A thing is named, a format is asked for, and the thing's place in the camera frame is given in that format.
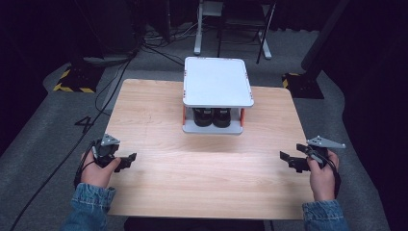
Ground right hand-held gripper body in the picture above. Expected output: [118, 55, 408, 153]
[306, 135, 347, 169]

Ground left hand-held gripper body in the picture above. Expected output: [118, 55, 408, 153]
[90, 133, 122, 169]

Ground black cylinders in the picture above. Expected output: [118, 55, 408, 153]
[192, 108, 214, 128]

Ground black shoe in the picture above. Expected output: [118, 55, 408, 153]
[213, 108, 232, 128]

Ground white shoe rack orange legs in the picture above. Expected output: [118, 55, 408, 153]
[181, 56, 255, 136]

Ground person's left hand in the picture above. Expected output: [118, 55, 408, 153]
[79, 149, 122, 189]

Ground person's right hand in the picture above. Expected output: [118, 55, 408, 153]
[306, 149, 341, 203]

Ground yellow black striped stand base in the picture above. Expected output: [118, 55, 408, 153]
[52, 64, 108, 94]
[281, 72, 325, 100]

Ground white metal stand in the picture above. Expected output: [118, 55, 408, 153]
[192, 0, 273, 61]

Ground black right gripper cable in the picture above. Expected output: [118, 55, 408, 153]
[325, 156, 343, 199]

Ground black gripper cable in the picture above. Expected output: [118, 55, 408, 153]
[325, 156, 343, 199]
[9, 138, 97, 231]

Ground black floor cable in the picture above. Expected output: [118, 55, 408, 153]
[93, 44, 186, 114]

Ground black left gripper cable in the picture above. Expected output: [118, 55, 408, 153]
[9, 138, 97, 231]

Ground black slanted post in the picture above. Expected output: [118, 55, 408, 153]
[300, 0, 351, 72]

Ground black metal chair frame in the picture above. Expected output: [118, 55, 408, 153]
[217, 0, 277, 64]

